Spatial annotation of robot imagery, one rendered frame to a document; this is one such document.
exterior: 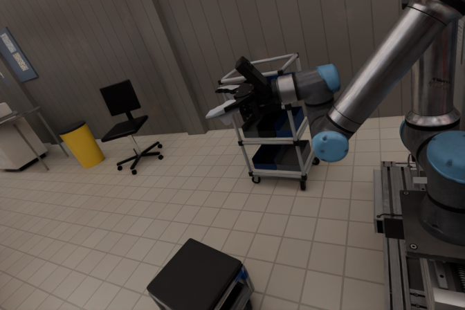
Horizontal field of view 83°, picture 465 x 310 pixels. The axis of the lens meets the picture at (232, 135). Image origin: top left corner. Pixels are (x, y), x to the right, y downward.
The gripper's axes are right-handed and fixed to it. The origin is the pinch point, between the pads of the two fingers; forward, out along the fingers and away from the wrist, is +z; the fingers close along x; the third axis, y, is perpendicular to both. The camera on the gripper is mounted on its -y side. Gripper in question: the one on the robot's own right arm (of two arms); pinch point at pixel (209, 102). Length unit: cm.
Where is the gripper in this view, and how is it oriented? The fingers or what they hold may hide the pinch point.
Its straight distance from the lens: 77.7
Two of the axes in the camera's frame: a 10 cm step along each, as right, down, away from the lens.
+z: -9.4, 1.9, 2.9
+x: 1.2, -6.0, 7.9
